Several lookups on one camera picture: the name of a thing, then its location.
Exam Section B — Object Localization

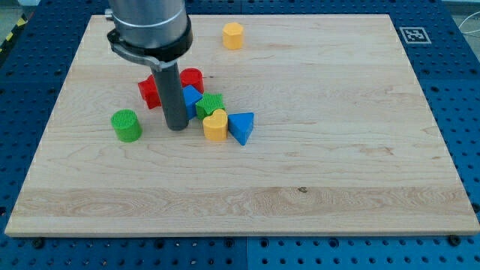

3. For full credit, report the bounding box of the yellow heart block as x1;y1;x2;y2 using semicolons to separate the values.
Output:
202;109;228;141

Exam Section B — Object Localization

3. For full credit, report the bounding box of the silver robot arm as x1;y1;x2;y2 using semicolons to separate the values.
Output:
106;0;193;72

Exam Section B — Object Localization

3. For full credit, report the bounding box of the yellow black hazard tape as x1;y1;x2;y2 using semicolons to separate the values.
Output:
1;13;29;56

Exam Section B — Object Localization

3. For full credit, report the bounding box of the green cylinder block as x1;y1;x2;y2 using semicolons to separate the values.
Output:
110;109;143;143

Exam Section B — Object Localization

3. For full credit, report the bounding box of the blue triangle block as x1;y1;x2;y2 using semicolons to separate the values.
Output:
227;112;254;146

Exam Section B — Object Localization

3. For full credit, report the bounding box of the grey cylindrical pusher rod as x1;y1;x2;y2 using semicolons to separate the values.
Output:
152;61;189;131

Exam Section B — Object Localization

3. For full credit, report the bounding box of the white cable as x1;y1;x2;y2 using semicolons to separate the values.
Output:
457;10;480;37

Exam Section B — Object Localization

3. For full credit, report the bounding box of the white fiducial marker tag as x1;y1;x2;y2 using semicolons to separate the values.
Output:
400;26;431;44

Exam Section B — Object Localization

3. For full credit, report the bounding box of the red cylinder block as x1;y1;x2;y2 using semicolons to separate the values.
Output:
180;67;204;94

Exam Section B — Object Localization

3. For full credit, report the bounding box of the wooden board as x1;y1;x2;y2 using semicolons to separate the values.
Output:
5;14;479;238

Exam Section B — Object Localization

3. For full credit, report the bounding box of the blue cube block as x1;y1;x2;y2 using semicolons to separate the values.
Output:
183;85;203;120

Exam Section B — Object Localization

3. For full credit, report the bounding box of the yellow hexagon block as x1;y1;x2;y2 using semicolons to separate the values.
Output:
222;22;244;50

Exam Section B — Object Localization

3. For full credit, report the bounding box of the green star block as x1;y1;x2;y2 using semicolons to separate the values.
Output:
195;92;225;120

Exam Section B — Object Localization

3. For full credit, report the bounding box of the red star block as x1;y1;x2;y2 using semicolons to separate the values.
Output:
137;75;161;109

